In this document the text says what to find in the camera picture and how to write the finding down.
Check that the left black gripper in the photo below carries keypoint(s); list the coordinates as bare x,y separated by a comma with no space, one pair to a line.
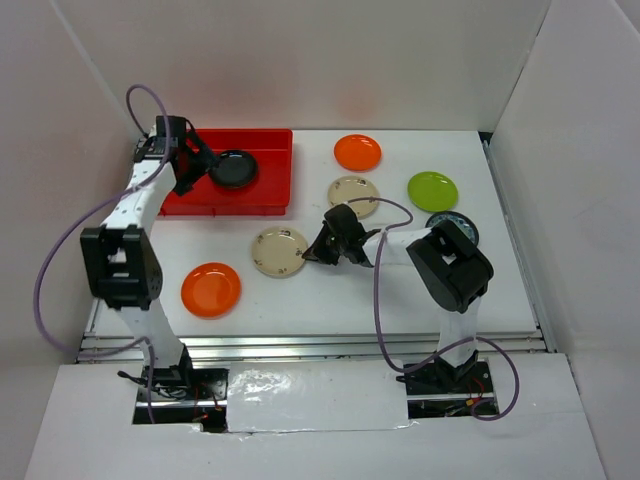
202,160

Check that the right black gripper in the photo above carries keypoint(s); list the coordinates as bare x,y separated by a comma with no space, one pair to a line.
318,251

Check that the black plate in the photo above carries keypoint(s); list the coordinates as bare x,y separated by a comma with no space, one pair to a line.
233,169

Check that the cream floral plate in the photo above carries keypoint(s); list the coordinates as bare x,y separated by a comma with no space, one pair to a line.
278,251
356,192

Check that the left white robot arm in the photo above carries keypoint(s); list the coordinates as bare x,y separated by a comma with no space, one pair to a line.
122,268

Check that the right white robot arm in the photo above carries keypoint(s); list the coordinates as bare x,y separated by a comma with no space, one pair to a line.
454,271

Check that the red plastic bin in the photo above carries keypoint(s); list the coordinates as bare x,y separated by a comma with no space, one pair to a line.
268,194

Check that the orange plate far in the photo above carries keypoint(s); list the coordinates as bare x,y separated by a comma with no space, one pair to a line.
357,152

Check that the orange plate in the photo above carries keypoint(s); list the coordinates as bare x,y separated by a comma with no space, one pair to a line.
211,290
357,152

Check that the green plate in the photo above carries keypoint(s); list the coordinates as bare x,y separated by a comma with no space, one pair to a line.
432,191

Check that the orange plate near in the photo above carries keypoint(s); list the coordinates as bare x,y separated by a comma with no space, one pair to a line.
211,290

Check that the blue white patterned plate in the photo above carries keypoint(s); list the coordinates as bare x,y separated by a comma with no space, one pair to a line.
460,220

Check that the white foil cover plate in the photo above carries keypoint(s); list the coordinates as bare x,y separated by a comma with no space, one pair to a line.
325,396

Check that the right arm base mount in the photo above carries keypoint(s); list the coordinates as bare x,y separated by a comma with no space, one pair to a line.
431,393

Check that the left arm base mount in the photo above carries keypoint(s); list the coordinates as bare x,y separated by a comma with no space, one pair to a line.
203,403

